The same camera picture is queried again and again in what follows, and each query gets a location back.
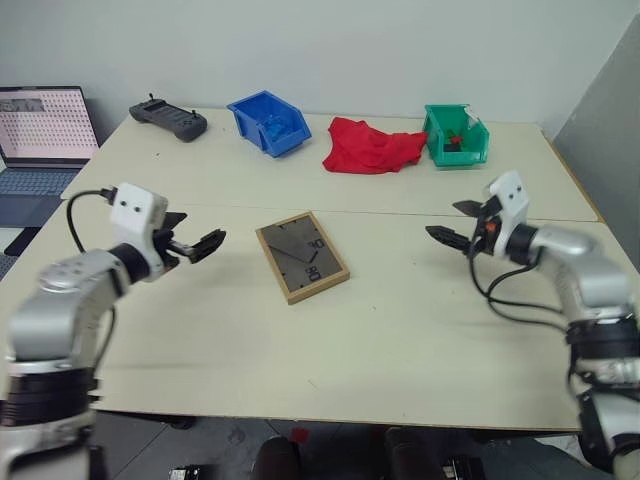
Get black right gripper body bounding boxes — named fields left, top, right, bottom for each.
left=468, top=195, right=504, bottom=257

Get wooden framed square clock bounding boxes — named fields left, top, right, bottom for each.
left=255, top=211, right=352, bottom=306

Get open grey laptop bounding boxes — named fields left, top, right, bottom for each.
left=0, top=85, right=102, bottom=229

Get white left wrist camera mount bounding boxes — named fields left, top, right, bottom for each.
left=109, top=182, right=170, bottom=274

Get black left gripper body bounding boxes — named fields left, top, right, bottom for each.
left=148, top=226, right=195, bottom=276

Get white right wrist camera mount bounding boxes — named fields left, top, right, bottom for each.
left=488, top=170, right=531, bottom=257

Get blue plastic storage bin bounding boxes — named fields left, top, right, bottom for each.
left=226, top=90, right=313, bottom=160

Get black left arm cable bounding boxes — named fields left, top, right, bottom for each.
left=66, top=187, right=119, bottom=254

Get green plastic storage bin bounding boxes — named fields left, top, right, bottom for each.
left=422, top=102, right=491, bottom=169

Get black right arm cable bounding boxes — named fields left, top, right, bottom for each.
left=468, top=249, right=572, bottom=315

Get grey upright panel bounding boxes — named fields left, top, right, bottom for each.
left=553, top=16, right=640, bottom=277

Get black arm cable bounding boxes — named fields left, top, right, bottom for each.
left=66, top=187, right=119, bottom=254
left=468, top=249, right=572, bottom=315

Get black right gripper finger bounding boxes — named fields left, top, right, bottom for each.
left=424, top=225, right=471, bottom=252
left=451, top=199, right=485, bottom=218

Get red cloth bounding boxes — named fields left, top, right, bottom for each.
left=321, top=116, right=430, bottom=176

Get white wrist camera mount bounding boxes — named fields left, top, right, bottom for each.
left=488, top=170, right=531, bottom=257
left=109, top=182, right=170, bottom=274

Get blue plastic parts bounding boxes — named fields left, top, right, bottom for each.
left=263, top=116, right=295, bottom=140

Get dark rounded shape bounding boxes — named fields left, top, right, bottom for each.
left=254, top=436, right=302, bottom=480

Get grey handheld remote controller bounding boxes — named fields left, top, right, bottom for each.
left=128, top=93, right=209, bottom=144

